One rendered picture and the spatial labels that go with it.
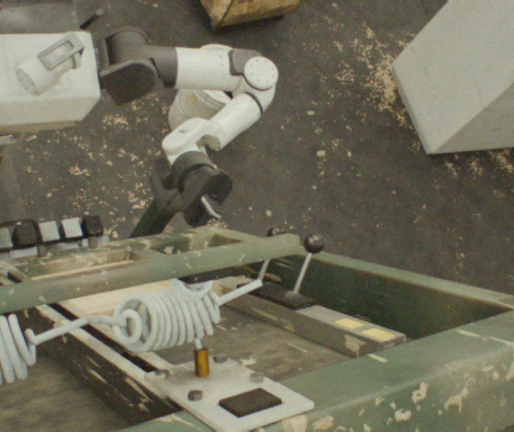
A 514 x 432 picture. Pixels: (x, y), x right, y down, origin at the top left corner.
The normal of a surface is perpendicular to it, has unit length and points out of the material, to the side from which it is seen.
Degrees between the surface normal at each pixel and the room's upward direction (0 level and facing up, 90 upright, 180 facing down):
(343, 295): 90
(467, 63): 90
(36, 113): 68
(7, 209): 0
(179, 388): 57
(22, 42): 23
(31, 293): 33
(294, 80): 0
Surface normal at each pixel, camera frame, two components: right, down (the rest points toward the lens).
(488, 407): 0.53, 0.10
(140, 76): 0.24, 0.68
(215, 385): -0.07, -0.98
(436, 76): -0.86, 0.10
